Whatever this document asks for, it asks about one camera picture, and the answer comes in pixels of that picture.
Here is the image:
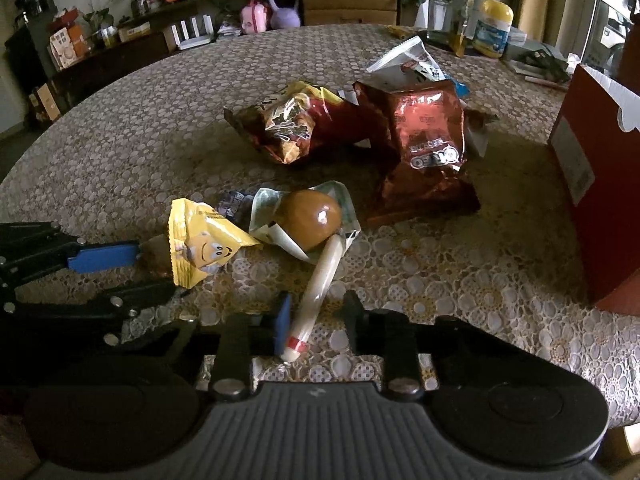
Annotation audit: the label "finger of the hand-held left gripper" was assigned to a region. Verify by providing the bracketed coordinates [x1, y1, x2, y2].
[0, 279, 190, 343]
[0, 221, 142, 288]

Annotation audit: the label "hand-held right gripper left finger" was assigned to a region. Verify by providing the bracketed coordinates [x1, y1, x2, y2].
[169, 292, 293, 402]

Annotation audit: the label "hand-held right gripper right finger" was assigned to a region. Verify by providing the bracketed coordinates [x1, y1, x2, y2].
[342, 290, 482, 404]

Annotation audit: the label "pale sausage stick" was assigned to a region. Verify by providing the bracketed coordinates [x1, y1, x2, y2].
[279, 237, 347, 363]

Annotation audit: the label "yellow candy packet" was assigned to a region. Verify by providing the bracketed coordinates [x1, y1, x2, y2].
[166, 198, 262, 290]

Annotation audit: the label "dark red cookie bag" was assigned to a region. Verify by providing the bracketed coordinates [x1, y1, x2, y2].
[353, 79, 482, 228]

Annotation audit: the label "red and gold chip bag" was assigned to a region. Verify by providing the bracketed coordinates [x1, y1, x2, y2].
[223, 80, 396, 165]

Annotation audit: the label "red cardboard box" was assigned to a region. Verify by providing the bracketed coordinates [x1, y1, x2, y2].
[547, 64, 640, 317]

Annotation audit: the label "small purple wrapper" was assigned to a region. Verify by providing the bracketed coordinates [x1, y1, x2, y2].
[218, 190, 256, 221]

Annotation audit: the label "cardboard boxes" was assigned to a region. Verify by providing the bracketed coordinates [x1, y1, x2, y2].
[30, 82, 63, 121]

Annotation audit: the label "dark wooden sideboard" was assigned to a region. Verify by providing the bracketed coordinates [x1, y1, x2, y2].
[5, 0, 403, 121]

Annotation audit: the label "colourful printed boxes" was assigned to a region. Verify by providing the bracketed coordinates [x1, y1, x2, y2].
[47, 10, 96, 68]

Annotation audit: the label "clear plastic wrapper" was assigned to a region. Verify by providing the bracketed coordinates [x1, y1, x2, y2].
[465, 107, 501, 158]

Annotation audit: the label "white slatted rack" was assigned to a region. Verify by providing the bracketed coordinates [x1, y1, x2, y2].
[170, 15, 215, 51]

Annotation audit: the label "small blue packet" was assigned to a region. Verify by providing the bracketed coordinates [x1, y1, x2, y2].
[445, 77, 471, 101]

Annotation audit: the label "white snack packet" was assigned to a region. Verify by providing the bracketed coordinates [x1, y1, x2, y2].
[366, 36, 446, 86]

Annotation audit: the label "pink toy backpack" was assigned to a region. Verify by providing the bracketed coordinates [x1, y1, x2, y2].
[241, 1, 272, 35]

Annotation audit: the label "purple kettlebell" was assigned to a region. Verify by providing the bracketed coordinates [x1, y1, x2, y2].
[268, 0, 302, 29]

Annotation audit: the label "white plant pot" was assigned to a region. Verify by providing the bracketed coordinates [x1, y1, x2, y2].
[416, 0, 451, 31]

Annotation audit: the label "pile of books and papers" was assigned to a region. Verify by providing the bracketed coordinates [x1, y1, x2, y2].
[505, 40, 573, 91]

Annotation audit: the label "yellow-lid wipes canister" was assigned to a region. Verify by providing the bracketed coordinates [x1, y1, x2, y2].
[472, 0, 515, 59]

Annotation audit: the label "tall yellow snack bag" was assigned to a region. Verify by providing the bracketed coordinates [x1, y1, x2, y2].
[452, 0, 478, 57]

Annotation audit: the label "white washing machine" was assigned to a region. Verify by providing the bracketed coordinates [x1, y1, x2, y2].
[600, 0, 636, 51]

